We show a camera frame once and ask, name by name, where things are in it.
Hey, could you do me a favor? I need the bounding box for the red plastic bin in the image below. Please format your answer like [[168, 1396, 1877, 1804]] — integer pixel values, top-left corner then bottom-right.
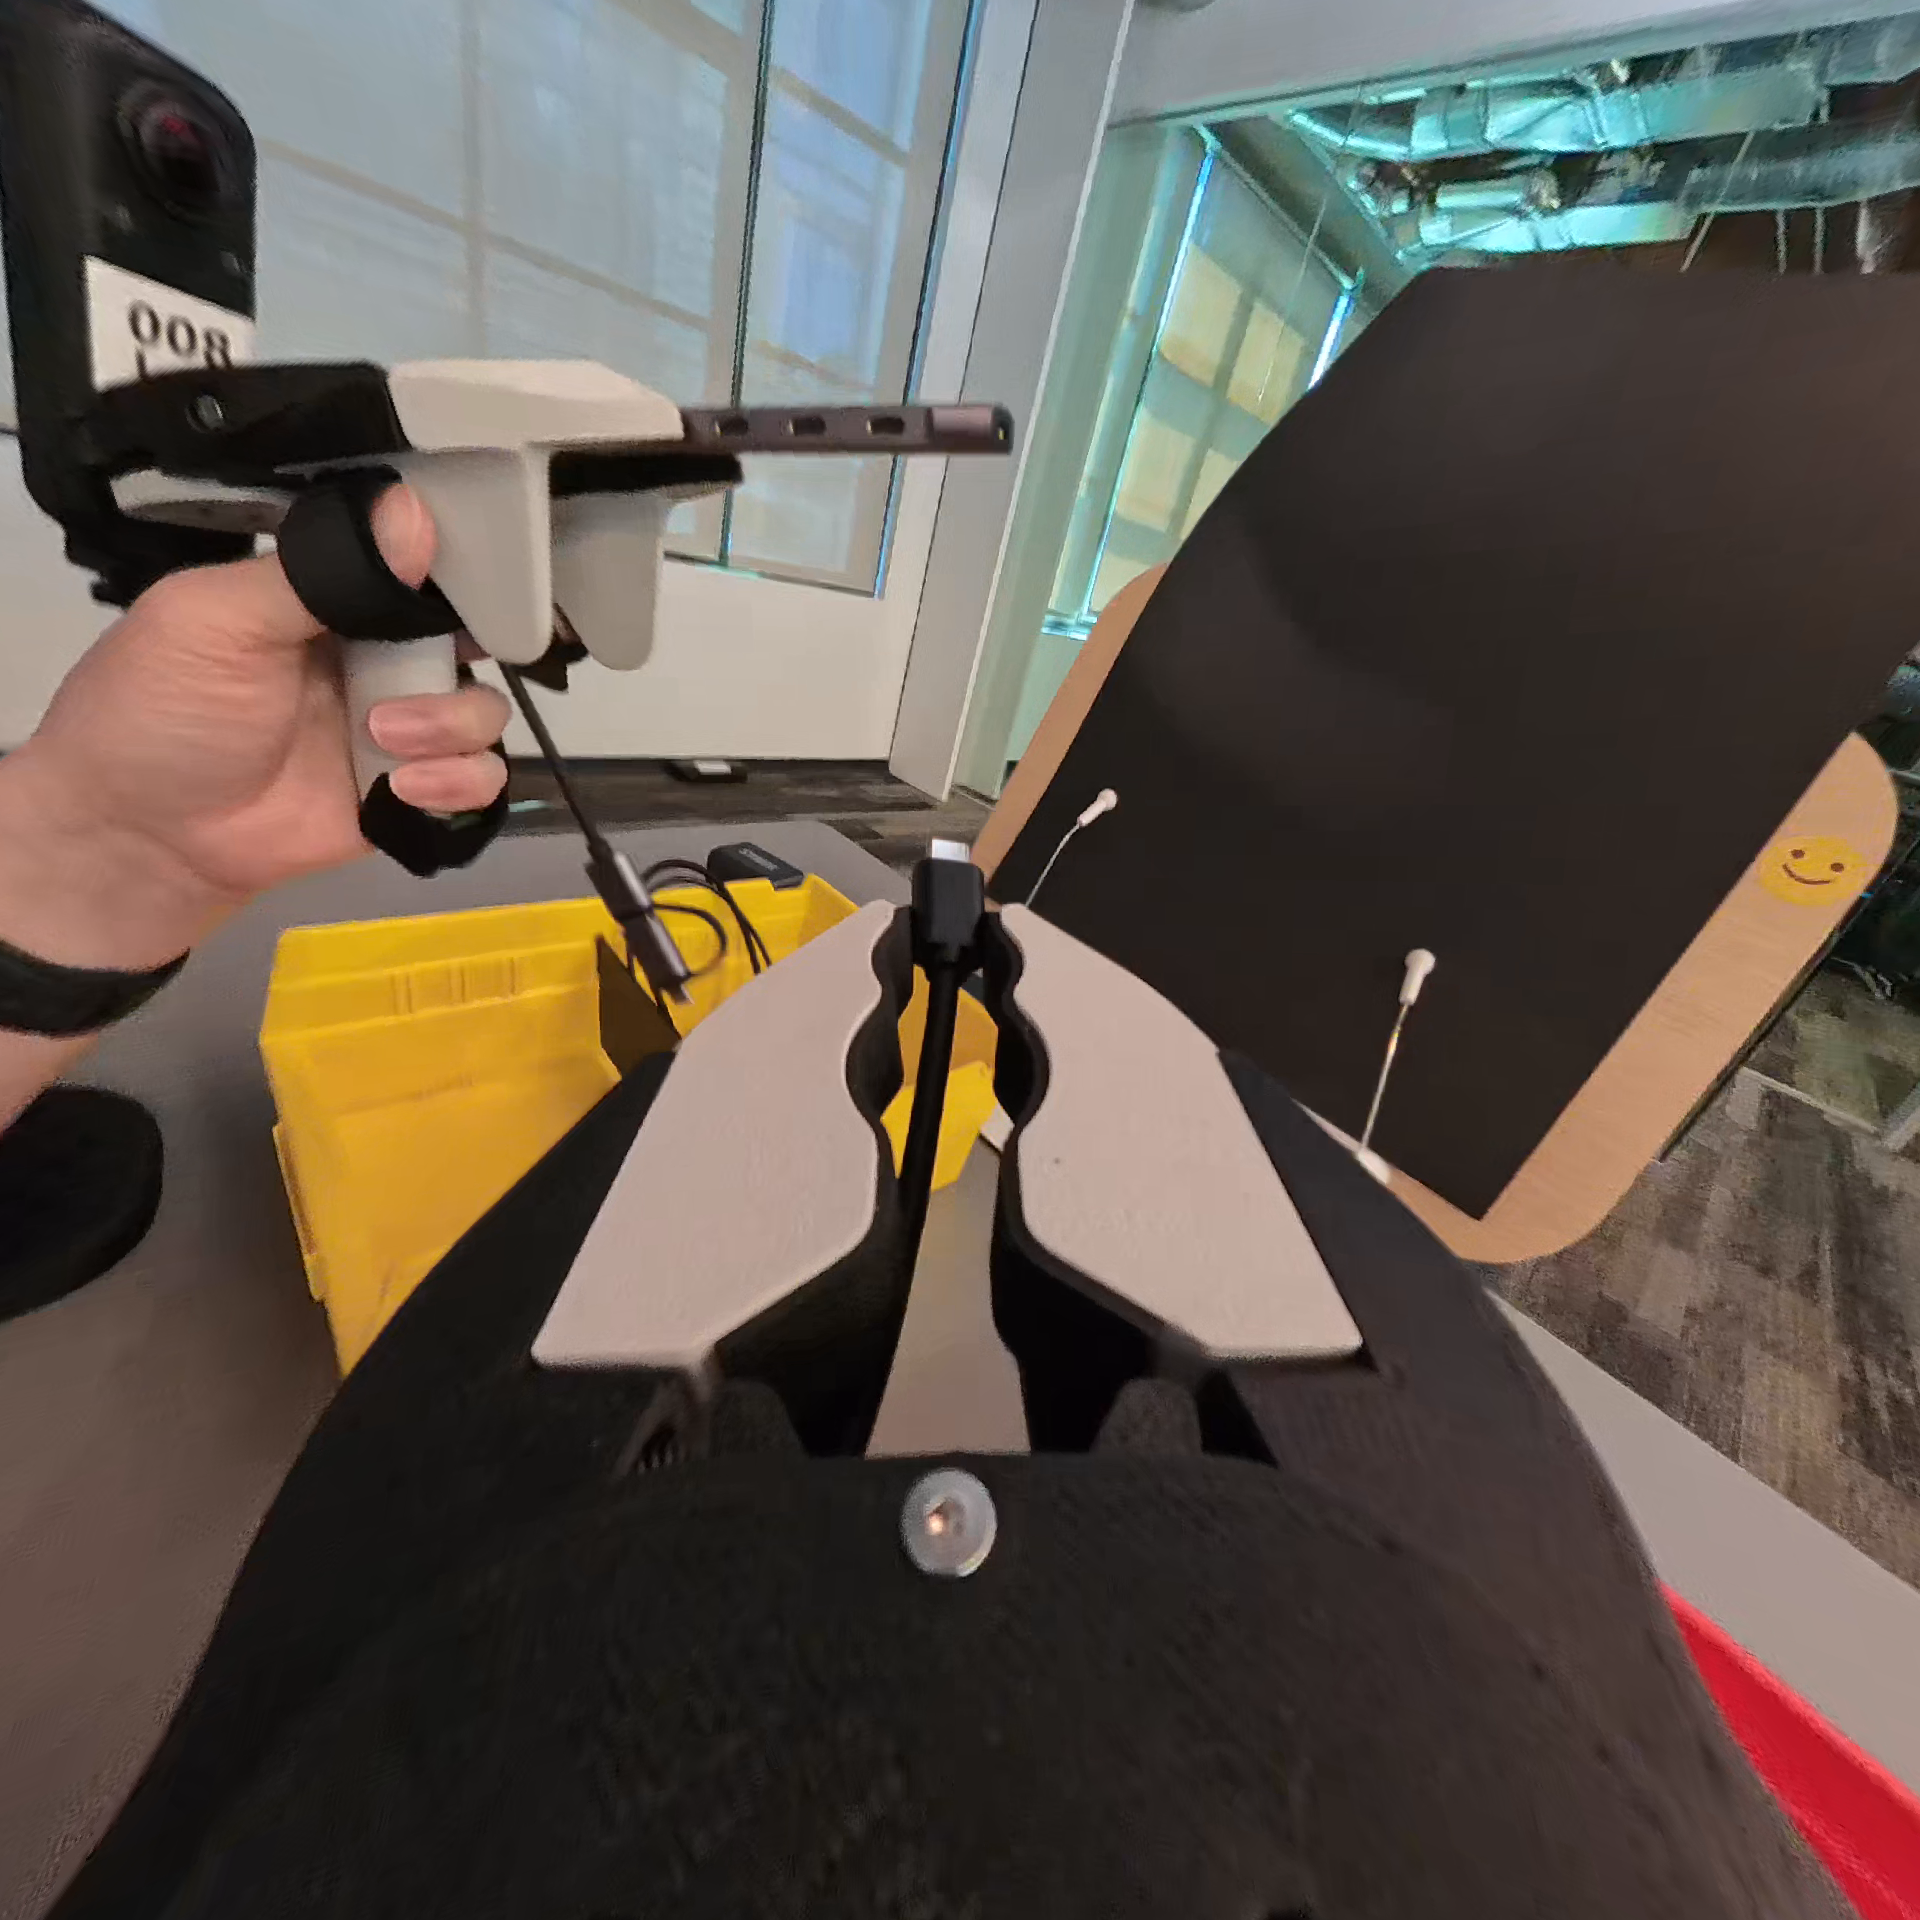
[[1662, 1591, 1920, 1920]]

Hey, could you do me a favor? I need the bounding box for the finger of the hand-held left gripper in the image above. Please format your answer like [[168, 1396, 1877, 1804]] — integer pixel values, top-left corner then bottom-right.
[[546, 450, 746, 675], [383, 357, 688, 669]]

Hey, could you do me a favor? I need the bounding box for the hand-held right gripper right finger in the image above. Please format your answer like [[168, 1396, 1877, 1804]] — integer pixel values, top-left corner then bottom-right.
[[990, 901, 1370, 1456]]

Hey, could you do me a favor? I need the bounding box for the black wrist watch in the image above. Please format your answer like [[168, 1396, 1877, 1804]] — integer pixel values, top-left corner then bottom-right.
[[0, 938, 192, 1041]]

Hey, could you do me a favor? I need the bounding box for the thin black usb cable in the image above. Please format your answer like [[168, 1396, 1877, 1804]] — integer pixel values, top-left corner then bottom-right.
[[643, 857, 782, 977]]

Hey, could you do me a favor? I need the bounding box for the person's black textured clothing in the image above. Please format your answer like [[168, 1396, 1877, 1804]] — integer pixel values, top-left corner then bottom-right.
[[0, 1088, 166, 1325]]

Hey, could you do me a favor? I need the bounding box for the black panel on wooden board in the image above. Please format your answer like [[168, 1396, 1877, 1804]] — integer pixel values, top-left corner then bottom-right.
[[976, 268, 1901, 1266]]

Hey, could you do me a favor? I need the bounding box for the yellow plastic bin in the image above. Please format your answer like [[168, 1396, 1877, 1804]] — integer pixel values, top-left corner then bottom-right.
[[258, 871, 1000, 1376]]

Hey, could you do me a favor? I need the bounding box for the large gridded window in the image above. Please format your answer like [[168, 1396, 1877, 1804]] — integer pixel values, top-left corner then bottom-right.
[[88, 0, 980, 601]]

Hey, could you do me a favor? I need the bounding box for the yellow smiley sticker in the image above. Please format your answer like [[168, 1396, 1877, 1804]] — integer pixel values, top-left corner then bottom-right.
[[1758, 835, 1872, 908]]

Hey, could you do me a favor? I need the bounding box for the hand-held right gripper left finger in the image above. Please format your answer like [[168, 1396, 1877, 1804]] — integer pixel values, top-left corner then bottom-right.
[[533, 901, 911, 1456]]

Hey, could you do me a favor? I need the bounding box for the window with tan blinds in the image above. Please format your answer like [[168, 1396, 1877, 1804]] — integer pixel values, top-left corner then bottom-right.
[[1047, 151, 1363, 635]]

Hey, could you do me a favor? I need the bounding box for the white peg with wire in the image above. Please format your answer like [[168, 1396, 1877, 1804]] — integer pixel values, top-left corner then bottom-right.
[[1027, 786, 1123, 911], [1354, 949, 1440, 1176]]

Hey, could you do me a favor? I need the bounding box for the thick black usb-c cable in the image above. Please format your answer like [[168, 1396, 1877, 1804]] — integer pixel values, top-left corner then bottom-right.
[[884, 836, 991, 1249]]

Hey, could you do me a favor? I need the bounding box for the person's left forearm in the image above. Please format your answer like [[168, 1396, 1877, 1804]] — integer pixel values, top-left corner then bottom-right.
[[0, 1020, 99, 1129]]

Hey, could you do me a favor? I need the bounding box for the person's left hand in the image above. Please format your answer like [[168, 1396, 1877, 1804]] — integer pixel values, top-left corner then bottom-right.
[[0, 483, 515, 963]]

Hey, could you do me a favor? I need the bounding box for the grey usb hub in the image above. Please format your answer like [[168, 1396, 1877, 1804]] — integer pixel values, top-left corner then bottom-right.
[[495, 400, 1018, 1004]]

